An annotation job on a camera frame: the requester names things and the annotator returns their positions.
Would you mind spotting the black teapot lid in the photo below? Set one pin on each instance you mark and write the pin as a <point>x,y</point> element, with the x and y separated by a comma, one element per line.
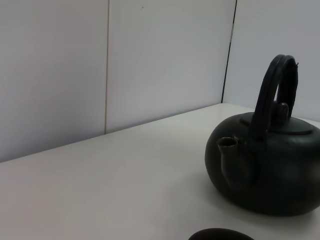
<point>295,126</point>

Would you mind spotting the black round teapot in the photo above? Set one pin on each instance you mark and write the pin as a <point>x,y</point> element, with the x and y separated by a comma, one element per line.
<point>275,175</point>

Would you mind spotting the small black teacup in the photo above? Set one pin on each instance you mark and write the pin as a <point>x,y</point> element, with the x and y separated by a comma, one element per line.
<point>222,235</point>

